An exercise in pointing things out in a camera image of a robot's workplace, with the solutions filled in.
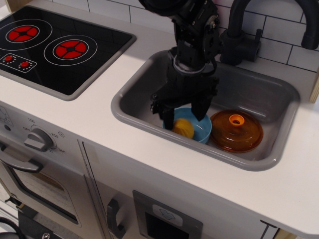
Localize grey dishwasher panel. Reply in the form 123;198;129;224
133;190;203;239

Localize grey oven knob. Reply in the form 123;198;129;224
24;128;54;152

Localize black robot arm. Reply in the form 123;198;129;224
140;0;221;130

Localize black toy stove top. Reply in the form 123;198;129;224
0;6;136;101

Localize black cable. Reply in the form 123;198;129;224
0;216;28;239

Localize grey oven door handle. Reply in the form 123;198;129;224
0;142;43;173

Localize black sink faucet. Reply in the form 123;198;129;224
220;0;319;66

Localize toy oven door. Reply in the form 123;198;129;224
0;139;100;239

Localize orange transparent pot lid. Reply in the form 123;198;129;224
210;110;263;153

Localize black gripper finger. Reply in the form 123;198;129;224
162;107;174;130
191;94;214;120

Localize grey cabinet door handle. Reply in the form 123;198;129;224
106;199;126;239

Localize grey toy sink basin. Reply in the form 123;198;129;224
111;51;300;171

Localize light blue bowl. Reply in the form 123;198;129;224
174;107;212;144

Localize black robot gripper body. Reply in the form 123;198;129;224
151;53;219;116

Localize yellow toy corn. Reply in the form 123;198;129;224
171;118;195;139

